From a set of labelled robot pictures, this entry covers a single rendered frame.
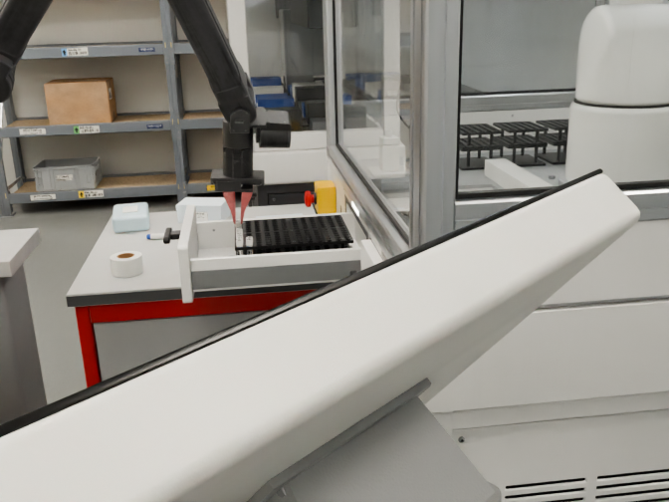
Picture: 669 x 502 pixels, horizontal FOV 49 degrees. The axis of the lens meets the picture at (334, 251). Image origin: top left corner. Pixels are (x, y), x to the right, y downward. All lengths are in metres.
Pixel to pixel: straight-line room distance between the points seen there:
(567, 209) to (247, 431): 0.31
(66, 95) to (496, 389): 4.53
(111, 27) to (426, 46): 4.84
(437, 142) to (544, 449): 0.48
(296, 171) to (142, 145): 3.52
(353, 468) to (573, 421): 0.69
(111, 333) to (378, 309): 1.35
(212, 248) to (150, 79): 4.09
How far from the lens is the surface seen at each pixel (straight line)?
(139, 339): 1.68
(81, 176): 5.37
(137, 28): 5.61
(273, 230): 1.46
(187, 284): 1.34
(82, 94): 5.27
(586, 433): 1.14
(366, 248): 1.25
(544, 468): 1.14
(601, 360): 1.07
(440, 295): 0.39
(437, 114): 0.88
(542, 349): 1.03
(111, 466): 0.27
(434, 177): 0.90
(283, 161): 2.24
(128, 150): 5.72
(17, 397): 2.12
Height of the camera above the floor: 1.33
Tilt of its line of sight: 19 degrees down
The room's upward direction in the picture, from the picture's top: 2 degrees counter-clockwise
